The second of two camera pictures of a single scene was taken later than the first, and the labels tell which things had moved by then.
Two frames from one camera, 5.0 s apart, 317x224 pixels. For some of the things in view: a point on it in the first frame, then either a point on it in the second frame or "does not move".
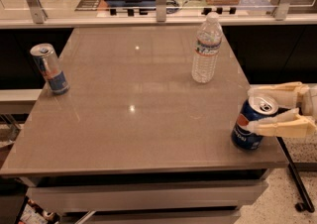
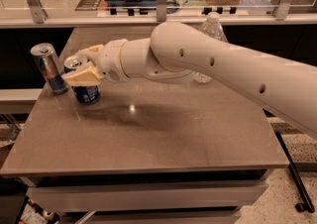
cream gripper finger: [290, 124] -> [85, 75]
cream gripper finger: [289, 93] -> [90, 52]
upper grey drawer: [218, 195] does not move
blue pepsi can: [252, 108] -> [84, 94]
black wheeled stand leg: [306, 205] does not move
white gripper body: [312, 103] -> [111, 59]
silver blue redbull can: [48, 61] does not move
